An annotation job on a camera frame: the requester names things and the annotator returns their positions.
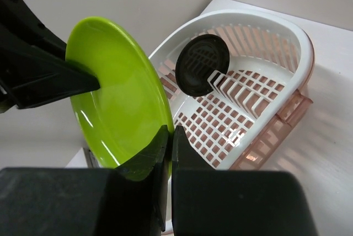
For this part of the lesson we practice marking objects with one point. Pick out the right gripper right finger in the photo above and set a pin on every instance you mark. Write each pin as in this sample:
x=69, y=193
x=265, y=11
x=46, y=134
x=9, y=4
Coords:
x=234, y=202

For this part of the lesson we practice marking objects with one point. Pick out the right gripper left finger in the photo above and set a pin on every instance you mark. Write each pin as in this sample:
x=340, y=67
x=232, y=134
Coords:
x=128, y=200

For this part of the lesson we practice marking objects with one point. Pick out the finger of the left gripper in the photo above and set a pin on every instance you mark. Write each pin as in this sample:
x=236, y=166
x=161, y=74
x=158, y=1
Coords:
x=34, y=71

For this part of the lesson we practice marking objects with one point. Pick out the green plate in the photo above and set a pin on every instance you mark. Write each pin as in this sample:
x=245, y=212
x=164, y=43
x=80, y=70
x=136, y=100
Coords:
x=123, y=116

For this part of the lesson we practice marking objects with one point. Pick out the black plate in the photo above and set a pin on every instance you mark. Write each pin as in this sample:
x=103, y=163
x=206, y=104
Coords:
x=197, y=61

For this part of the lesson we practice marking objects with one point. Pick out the white pink dish rack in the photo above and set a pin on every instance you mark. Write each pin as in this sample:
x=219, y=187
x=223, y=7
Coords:
x=256, y=103

